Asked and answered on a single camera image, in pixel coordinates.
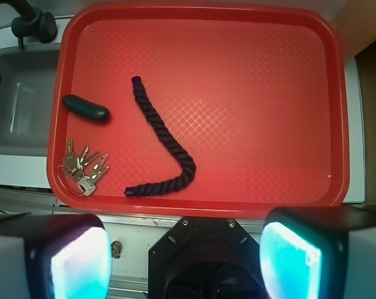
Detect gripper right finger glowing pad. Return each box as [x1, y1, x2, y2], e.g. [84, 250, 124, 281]
[259, 206, 376, 298]

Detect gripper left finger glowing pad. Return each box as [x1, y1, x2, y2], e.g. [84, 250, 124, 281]
[0, 213, 112, 298]

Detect silver keys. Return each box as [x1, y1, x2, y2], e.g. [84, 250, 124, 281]
[55, 139, 110, 197]

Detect grey toy sink basin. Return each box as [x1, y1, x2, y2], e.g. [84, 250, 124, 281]
[0, 19, 69, 189]

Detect dark green toy pickle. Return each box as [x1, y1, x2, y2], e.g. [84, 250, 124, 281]
[62, 94, 110, 122]

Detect red plastic tray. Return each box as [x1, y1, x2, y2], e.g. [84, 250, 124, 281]
[47, 2, 350, 219]

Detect grey toy faucet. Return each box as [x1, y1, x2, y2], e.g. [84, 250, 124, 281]
[0, 0, 59, 90]

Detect black octagonal mount plate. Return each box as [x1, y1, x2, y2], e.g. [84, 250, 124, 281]
[148, 217, 269, 298]

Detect dark blue twisted rope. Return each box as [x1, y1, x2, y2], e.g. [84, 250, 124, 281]
[123, 75, 197, 198]

